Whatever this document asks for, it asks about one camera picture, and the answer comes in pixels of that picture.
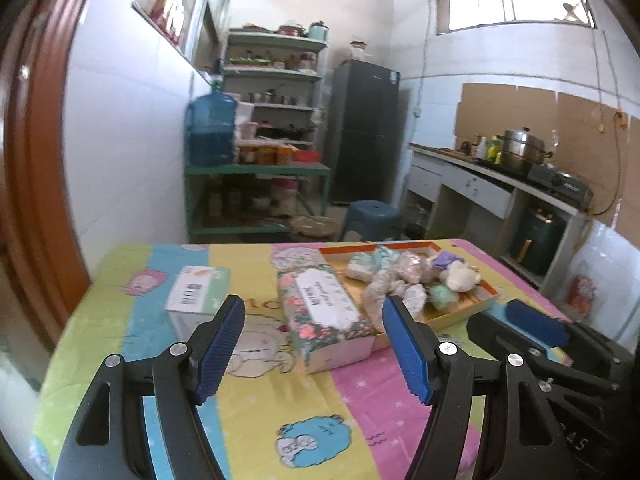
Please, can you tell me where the white kitchen counter cabinet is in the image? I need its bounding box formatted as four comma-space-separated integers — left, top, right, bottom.
404, 142, 596, 291

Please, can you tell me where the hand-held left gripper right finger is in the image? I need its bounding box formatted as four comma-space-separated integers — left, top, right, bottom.
381, 295, 581, 480

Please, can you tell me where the white sack with red print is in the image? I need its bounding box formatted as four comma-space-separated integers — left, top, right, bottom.
567, 225, 640, 341

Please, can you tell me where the blue water jug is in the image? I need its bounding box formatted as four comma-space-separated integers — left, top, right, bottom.
184, 59, 238, 168

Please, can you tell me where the black refrigerator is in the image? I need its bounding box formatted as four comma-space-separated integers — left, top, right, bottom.
325, 58, 402, 206

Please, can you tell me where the gas stove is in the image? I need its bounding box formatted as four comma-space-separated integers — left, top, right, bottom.
527, 165, 595, 208

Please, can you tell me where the brown wooden door frame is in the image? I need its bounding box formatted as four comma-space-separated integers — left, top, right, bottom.
0, 0, 108, 351

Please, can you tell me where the white and green small box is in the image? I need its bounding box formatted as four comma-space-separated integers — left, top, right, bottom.
166, 265, 232, 348

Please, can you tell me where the white bucket with pink lid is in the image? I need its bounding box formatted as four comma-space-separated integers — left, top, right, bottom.
270, 178, 301, 208

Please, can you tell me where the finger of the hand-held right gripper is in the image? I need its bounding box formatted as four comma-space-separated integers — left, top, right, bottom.
466, 311, 618, 397
504, 299, 633, 366

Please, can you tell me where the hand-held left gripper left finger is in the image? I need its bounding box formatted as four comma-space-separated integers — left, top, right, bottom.
52, 294, 247, 480

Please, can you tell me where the woven basket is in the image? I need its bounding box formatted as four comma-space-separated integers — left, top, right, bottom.
290, 215, 341, 241

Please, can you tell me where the green puff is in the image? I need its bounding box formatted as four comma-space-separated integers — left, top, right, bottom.
426, 284, 462, 312

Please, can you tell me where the steel steamer pot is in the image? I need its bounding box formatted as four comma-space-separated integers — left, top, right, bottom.
500, 127, 553, 176

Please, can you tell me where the green printed tissue packet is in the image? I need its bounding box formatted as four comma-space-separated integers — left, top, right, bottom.
346, 246, 401, 282

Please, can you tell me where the blue plastic stool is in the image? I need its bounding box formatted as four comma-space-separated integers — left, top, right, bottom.
342, 200, 403, 242

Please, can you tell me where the dark green air fryer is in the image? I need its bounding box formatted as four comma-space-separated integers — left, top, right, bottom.
510, 205, 568, 276

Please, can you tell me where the purple plush toy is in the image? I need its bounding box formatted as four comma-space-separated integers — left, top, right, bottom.
429, 251, 467, 272

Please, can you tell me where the cardboard sheet on wall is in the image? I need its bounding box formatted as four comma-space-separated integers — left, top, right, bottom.
455, 82, 640, 221

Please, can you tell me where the pink puff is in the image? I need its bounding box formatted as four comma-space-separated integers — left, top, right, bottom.
395, 251, 437, 286

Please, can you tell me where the floral tissue box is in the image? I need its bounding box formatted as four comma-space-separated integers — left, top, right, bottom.
276, 264, 379, 375

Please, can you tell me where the orange gas hose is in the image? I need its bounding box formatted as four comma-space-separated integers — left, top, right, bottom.
592, 110, 628, 216

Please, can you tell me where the white packet with purple print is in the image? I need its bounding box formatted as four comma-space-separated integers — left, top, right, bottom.
400, 284, 430, 317

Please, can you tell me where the green metal table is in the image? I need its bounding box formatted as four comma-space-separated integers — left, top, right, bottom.
184, 162, 333, 243

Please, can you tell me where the white metal shelf rack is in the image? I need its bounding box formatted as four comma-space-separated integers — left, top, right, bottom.
220, 30, 331, 161

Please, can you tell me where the orange shallow cardboard box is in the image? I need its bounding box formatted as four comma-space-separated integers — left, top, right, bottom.
317, 240, 501, 351

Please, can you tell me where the cream and pink plush bunny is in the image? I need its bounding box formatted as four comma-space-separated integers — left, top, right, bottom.
444, 261, 484, 292

